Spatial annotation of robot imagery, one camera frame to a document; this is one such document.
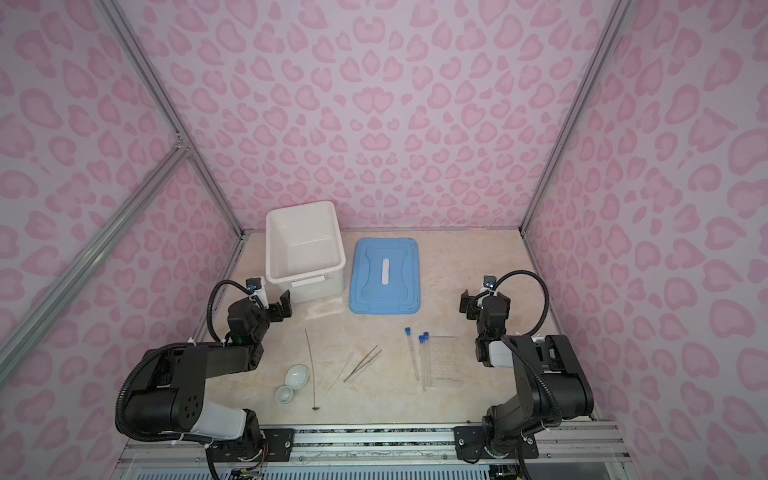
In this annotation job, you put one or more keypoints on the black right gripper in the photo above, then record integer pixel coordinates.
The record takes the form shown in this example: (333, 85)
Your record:
(480, 302)

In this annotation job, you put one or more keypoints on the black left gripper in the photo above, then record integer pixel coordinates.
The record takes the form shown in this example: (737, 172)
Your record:
(274, 308)

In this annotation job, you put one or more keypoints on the blue capped test tube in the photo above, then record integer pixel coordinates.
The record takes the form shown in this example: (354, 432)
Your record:
(411, 349)
(423, 363)
(427, 337)

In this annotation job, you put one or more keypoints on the clear acrylic test tube rack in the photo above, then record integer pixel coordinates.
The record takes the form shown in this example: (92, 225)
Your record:
(443, 359)

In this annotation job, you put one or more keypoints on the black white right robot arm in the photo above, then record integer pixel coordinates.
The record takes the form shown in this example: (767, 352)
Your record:
(550, 385)

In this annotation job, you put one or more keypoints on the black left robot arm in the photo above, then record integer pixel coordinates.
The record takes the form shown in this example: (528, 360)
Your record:
(163, 397)

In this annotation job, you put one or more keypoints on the white plastic storage bin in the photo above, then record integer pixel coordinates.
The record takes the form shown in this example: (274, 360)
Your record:
(304, 251)

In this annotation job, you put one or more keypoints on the large white ceramic dish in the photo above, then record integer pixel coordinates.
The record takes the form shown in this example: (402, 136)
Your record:
(297, 377)

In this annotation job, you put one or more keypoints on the blue plastic bin lid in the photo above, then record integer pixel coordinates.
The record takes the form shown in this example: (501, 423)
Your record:
(385, 278)

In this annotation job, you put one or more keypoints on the clear glass stirring rod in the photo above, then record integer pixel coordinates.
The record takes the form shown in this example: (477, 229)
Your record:
(349, 357)

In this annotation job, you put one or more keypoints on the small white ceramic dish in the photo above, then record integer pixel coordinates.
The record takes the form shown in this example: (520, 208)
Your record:
(284, 394)

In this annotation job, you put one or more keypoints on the metal tweezers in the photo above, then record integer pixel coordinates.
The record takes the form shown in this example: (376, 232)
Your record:
(364, 362)

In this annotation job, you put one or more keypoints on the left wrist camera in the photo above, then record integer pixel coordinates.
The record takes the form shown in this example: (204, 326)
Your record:
(257, 292)

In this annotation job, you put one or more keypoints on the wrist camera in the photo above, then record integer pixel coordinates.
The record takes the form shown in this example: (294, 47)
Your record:
(489, 284)
(257, 292)

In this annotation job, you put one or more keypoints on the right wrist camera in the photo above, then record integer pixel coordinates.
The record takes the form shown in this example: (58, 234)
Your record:
(489, 284)

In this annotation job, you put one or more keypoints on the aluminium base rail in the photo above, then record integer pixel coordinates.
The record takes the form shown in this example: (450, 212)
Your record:
(574, 450)

